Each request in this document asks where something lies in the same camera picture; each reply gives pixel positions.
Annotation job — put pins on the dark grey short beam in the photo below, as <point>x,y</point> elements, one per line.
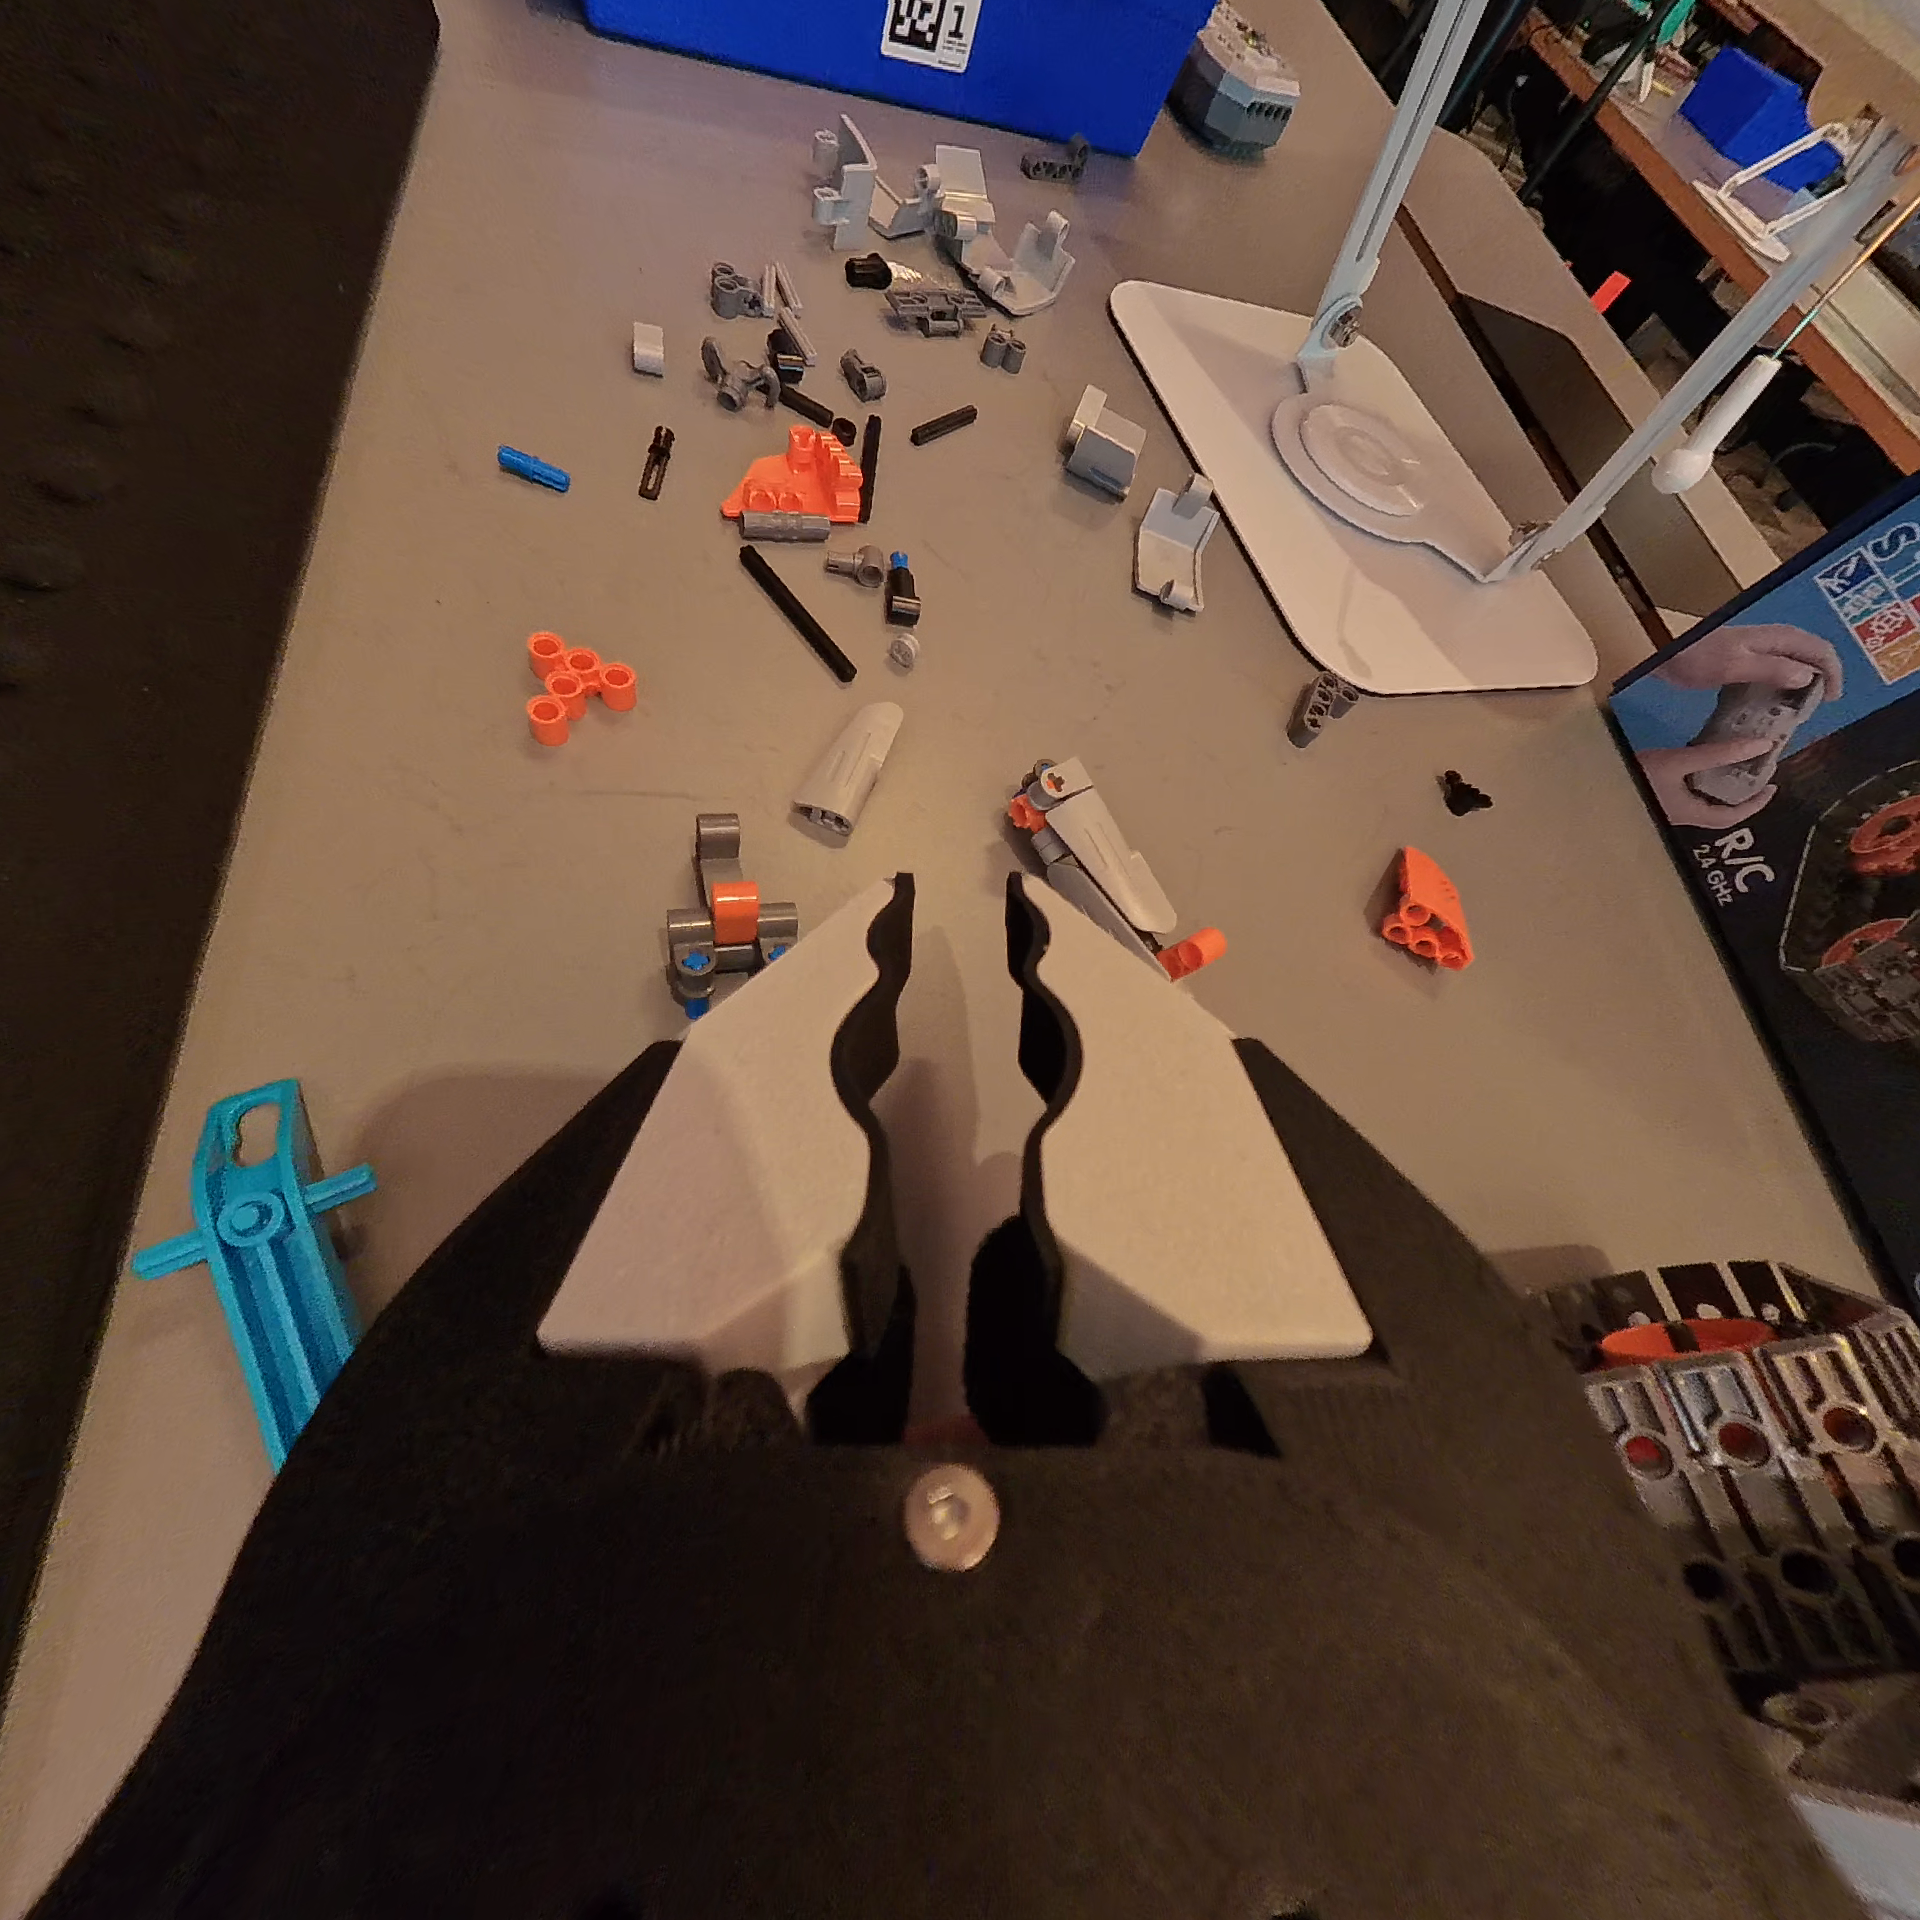
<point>1318,710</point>

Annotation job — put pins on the black connector with blue pin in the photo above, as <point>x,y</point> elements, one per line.
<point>900,589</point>

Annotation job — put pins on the grey angled panel piece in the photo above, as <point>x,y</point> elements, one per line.
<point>843,187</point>

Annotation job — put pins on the grey electronic module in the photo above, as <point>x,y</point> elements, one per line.
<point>1232,83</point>

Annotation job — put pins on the small light grey tile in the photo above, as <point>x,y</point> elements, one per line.
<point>648,349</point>

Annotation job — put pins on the orange connector with blue pins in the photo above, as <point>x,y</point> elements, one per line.
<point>733,914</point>

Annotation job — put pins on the tracked toy robot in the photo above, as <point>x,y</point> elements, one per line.
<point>1756,1441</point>

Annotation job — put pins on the blue toy cardboard box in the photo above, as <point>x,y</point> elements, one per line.
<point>1798,901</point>

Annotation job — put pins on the orange t-shaped beam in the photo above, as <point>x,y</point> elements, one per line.
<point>578,682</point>

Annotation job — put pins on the small blue storage bin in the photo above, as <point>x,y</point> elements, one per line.
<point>1740,98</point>

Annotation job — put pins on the blue axle pin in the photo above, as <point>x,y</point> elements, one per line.
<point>532,469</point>

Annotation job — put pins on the orange wedge piece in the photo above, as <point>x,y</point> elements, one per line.
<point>796,481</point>
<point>1425,907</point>

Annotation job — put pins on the scattered small black grey pieces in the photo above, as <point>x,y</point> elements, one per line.
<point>942,425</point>

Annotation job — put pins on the white pointed panel piece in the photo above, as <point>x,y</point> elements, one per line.
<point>848,773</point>

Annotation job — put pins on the grey connector with blue pin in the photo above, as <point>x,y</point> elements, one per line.
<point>691,961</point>

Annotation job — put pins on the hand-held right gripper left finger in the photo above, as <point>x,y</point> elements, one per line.
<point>705,1200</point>

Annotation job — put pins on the blue plastic tool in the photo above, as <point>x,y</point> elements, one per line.
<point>253,1261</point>

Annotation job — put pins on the blue plastic bin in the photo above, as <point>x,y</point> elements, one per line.
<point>750,61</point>

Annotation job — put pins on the small black connector piece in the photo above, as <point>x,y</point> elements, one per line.
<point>1465,792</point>

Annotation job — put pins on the black axle pin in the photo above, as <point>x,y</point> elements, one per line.
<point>796,613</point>

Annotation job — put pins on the grey block piece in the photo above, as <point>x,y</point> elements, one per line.
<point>930,187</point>
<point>1102,442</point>

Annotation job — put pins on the white book stand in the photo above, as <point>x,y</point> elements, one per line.
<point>1348,569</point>

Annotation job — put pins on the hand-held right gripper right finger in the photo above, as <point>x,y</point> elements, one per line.
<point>1200,1200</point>

